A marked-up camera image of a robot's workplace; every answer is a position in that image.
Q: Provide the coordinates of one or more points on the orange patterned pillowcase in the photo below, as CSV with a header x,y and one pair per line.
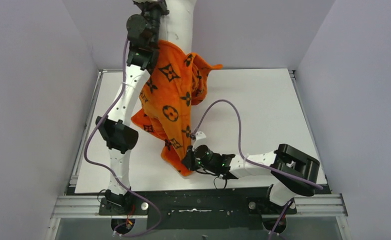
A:
x,y
178,82

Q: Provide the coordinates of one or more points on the aluminium frame rail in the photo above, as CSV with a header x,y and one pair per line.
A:
x,y
87,207

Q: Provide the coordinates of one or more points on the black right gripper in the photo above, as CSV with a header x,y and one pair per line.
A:
x,y
189,160

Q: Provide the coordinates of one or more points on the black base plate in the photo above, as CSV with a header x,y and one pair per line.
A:
x,y
250,205

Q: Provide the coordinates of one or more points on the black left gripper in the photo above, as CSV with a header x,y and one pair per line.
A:
x,y
152,4

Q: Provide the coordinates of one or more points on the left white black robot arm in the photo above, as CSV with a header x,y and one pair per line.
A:
x,y
140,56

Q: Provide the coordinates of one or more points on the white pillow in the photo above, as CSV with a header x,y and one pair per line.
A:
x,y
177,26

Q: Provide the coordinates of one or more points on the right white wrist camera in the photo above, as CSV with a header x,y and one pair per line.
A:
x,y
198,138

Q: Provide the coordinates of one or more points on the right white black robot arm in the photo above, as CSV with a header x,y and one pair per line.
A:
x,y
296,172

